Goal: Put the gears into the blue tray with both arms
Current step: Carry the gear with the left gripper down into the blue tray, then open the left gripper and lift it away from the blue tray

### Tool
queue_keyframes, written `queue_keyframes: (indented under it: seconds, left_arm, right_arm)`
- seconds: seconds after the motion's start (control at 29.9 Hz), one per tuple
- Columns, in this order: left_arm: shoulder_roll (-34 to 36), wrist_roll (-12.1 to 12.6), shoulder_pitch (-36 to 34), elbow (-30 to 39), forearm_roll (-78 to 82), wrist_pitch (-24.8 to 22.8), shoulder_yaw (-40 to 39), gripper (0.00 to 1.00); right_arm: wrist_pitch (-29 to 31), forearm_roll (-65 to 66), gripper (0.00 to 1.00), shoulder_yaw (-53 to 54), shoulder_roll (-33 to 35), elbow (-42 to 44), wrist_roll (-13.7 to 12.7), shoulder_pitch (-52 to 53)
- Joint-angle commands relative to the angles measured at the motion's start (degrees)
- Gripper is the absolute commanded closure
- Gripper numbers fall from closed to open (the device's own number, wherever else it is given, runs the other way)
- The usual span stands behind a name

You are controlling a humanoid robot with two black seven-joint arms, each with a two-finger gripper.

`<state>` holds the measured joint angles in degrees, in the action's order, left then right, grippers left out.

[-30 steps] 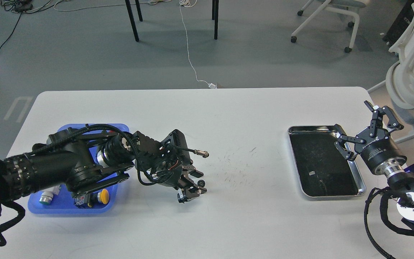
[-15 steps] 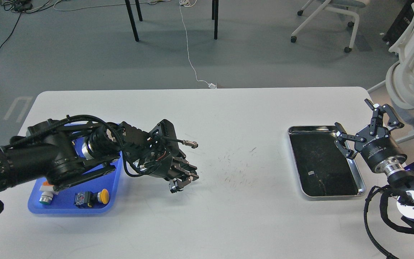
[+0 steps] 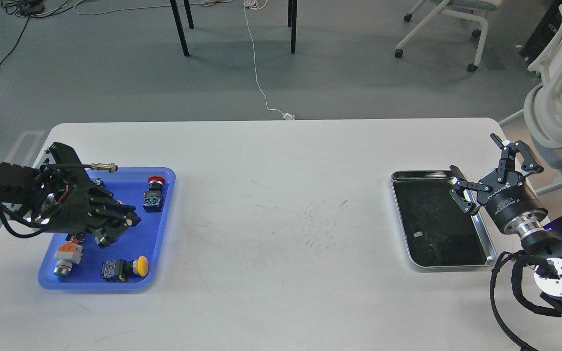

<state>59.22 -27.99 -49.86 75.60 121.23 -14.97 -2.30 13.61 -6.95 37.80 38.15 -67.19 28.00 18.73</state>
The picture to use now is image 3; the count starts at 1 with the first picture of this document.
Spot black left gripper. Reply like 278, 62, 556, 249
37, 186, 142, 249

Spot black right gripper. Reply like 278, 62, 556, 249
450, 133, 548, 234

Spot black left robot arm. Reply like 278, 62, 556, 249
0, 156, 141, 248

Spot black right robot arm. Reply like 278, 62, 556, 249
450, 134, 562, 351

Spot blue plastic tray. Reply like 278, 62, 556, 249
38, 167, 178, 291

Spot silver metal tray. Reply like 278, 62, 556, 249
391, 170, 497, 271

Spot white rolling chair base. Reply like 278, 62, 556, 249
394, 0, 497, 72

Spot black table legs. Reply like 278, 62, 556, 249
169, 0, 297, 58

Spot green orange push button switch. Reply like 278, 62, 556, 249
53, 241, 83, 277

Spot red push button switch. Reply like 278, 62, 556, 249
143, 175, 166, 213

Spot yellow push button switch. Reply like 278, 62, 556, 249
100, 255, 149, 281

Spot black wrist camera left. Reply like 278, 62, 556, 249
39, 142, 90, 185

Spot white cable with plug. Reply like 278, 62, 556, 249
243, 0, 295, 120

